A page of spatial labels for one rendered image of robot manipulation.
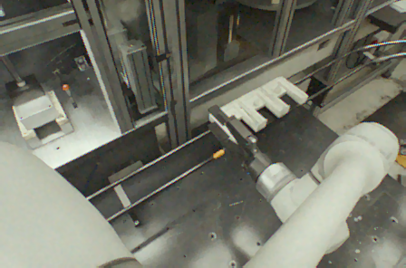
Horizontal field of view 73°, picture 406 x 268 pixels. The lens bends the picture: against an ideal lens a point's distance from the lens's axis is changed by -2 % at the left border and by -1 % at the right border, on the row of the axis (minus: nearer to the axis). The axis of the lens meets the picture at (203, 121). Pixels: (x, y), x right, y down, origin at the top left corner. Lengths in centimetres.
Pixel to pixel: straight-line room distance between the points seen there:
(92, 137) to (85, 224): 78
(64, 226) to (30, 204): 2
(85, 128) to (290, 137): 81
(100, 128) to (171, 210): 37
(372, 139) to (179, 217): 66
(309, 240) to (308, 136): 91
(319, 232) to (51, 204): 31
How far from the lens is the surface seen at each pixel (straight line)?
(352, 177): 48
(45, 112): 94
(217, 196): 104
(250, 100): 107
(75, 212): 19
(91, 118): 102
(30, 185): 20
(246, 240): 99
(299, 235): 38
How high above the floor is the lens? 162
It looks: 50 degrees down
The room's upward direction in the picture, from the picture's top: straight up
